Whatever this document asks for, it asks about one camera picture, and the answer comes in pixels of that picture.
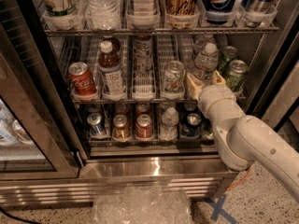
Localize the fridge glass door left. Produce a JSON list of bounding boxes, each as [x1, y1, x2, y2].
[[0, 27, 78, 181]]

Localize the stainless steel display fridge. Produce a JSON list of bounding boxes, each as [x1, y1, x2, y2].
[[0, 0, 298, 206]]

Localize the green can bottom right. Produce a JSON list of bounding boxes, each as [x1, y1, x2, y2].
[[202, 119, 214, 140]]

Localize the red can bottom front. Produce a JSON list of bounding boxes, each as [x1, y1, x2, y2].
[[136, 114, 152, 138]]

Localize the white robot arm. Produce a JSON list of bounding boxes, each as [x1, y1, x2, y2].
[[186, 73, 299, 202]]

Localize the clear water bottle bottom shelf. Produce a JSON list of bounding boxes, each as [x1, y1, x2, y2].
[[160, 106, 179, 141]]

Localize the green soda can front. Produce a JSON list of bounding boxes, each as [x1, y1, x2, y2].
[[223, 60, 249, 92]]

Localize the blue Pepsi can bottom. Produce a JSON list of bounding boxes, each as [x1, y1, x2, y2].
[[181, 113, 201, 137]]

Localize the wire shelf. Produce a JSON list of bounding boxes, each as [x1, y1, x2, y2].
[[45, 23, 279, 36], [70, 93, 248, 105], [88, 138, 214, 147]]

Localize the clear water bottle shelf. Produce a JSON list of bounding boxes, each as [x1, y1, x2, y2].
[[160, 106, 179, 141], [85, 0, 121, 30]]

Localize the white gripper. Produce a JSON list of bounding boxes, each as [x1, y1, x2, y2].
[[186, 70, 245, 131]]

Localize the middle wire shelf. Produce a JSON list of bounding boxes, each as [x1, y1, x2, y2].
[[70, 93, 248, 105]]

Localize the red Coca-Cola can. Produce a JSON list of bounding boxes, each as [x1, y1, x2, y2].
[[68, 62, 96, 95]]

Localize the brown can bottom front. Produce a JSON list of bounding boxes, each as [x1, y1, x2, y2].
[[112, 115, 131, 139]]

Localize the crumpled clear plastic bag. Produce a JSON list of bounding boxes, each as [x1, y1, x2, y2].
[[90, 186, 194, 224]]

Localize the orange cable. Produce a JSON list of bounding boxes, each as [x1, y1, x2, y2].
[[227, 166, 253, 191]]

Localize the blue tape cross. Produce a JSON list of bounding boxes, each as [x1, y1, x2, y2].
[[204, 194, 237, 224]]

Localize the blue Pepsi can top shelf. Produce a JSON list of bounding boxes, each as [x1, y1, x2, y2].
[[202, 0, 235, 24]]

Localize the brown iced tea bottle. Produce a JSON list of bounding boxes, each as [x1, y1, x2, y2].
[[98, 40, 124, 96]]

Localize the white labelled drink bottle middle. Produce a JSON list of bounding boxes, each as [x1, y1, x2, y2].
[[134, 36, 152, 73]]

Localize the black cable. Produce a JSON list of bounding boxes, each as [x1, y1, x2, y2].
[[0, 206, 41, 224]]

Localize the clear water bottle behind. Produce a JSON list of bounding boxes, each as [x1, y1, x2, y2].
[[192, 34, 216, 58]]

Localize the clear water bottle top shelf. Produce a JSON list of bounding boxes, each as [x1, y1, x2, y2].
[[85, 0, 121, 30]]

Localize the blue silver can bottom left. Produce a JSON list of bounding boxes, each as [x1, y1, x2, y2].
[[87, 113, 107, 135]]

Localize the brown tea bottle behind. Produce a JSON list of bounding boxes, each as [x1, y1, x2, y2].
[[104, 35, 121, 56]]

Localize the top wire shelf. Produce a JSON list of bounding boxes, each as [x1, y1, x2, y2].
[[45, 23, 279, 36]]

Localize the white plastic lane divider tray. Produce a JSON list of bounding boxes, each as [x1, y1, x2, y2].
[[132, 37, 155, 99]]

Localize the bottom wire shelf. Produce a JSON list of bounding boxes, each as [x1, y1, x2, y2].
[[88, 138, 214, 147]]

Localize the white green soda can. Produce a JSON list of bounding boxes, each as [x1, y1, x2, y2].
[[162, 61, 185, 94]]

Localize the clear water bottle front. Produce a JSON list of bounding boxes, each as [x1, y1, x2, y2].
[[192, 43, 219, 85]]

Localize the green soda can behind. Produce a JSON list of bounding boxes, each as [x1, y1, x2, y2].
[[217, 46, 238, 75]]

